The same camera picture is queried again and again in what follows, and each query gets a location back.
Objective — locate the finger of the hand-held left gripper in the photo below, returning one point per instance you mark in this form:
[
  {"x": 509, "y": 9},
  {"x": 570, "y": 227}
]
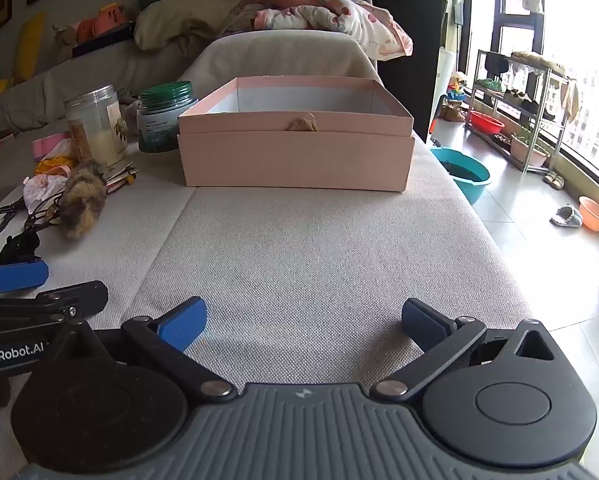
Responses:
[
  {"x": 17, "y": 276},
  {"x": 74, "y": 294}
]

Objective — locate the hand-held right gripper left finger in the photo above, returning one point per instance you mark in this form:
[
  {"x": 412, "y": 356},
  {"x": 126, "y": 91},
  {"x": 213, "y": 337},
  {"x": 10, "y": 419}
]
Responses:
[{"x": 185, "y": 327}]

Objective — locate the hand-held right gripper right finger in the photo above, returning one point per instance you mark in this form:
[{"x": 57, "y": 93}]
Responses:
[{"x": 422, "y": 322}]

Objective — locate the yellow cloth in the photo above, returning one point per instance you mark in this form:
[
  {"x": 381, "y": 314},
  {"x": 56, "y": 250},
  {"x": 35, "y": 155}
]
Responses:
[{"x": 54, "y": 166}]

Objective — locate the pink cardboard box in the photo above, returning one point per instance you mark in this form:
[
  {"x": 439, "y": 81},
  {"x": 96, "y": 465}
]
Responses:
[{"x": 294, "y": 160}]

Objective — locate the small black plush toy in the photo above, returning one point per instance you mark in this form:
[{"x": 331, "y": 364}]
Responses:
[{"x": 19, "y": 249}]

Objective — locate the white pink floral cloth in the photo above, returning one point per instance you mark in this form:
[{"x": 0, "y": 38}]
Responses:
[{"x": 42, "y": 190}]

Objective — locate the brown furry pom toy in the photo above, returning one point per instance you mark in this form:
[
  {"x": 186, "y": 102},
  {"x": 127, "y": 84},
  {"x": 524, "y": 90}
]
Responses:
[{"x": 82, "y": 200}]

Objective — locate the printed paper cards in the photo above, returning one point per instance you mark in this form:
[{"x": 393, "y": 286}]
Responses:
[{"x": 122, "y": 176}]

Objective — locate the beige covered sofa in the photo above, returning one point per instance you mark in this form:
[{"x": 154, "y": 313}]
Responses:
[{"x": 289, "y": 245}]

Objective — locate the teal plastic basin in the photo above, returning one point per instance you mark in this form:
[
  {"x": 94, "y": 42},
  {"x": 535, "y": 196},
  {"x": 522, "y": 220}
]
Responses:
[{"x": 462, "y": 175}]

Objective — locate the clear plastic jar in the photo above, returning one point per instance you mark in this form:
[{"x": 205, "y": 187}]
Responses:
[{"x": 97, "y": 125}]

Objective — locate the grey slipper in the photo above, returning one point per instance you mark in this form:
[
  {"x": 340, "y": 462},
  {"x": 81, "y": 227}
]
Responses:
[{"x": 567, "y": 217}]

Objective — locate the pair of beige sandals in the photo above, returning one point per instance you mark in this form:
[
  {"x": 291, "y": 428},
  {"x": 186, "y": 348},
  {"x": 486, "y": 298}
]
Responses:
[{"x": 554, "y": 180}]

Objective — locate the green lid jar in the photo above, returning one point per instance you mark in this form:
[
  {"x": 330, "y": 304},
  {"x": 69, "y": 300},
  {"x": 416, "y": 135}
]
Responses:
[{"x": 162, "y": 120}]

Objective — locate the metal shoe rack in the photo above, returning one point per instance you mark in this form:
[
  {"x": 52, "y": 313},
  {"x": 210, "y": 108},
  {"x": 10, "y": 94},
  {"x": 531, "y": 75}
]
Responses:
[{"x": 529, "y": 160}]

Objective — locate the pink plant pot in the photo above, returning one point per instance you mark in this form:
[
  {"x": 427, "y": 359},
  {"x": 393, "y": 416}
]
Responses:
[{"x": 527, "y": 152}]

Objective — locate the orange plastic basin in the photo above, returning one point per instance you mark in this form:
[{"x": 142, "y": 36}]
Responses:
[{"x": 594, "y": 214}]

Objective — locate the red plastic basin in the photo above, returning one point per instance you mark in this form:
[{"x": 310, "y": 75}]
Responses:
[{"x": 485, "y": 122}]

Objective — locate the brown boots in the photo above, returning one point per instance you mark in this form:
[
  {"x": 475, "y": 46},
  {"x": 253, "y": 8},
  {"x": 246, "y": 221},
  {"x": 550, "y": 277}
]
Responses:
[{"x": 452, "y": 112}]

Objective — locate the yellow banana plush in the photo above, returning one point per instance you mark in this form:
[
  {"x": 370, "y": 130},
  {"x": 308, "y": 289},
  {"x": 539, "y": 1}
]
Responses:
[{"x": 29, "y": 45}]

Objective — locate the small brown plush toy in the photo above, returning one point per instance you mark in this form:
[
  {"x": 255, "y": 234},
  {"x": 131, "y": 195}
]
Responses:
[{"x": 302, "y": 124}]

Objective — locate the colourful plastic toy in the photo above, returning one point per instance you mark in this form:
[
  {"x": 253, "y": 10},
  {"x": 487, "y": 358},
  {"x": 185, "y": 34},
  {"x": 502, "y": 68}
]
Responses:
[{"x": 457, "y": 90}]

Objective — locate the dark shoes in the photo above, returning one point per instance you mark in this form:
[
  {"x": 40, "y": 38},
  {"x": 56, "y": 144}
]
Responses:
[{"x": 524, "y": 101}]

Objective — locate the green shoes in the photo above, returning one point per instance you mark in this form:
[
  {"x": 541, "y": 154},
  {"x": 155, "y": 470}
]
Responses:
[{"x": 493, "y": 85}]

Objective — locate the dark blue flat box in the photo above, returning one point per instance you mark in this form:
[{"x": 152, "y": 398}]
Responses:
[{"x": 102, "y": 42}]

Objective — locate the beige hanging cloth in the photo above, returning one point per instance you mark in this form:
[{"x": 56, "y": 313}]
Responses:
[{"x": 570, "y": 100}]

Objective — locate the pink pig toy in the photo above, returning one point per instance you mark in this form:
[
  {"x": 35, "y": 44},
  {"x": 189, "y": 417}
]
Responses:
[{"x": 104, "y": 20}]

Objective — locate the beige lace cloth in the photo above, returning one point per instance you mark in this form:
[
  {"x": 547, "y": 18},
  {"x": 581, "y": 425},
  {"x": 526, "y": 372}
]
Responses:
[{"x": 539, "y": 60}]

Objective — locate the beige pillow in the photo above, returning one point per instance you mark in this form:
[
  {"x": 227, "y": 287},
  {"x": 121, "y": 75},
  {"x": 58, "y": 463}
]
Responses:
[{"x": 179, "y": 22}]

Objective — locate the pink floral blanket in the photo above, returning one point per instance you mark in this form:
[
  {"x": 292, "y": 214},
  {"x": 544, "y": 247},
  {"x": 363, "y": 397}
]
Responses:
[{"x": 329, "y": 10}]

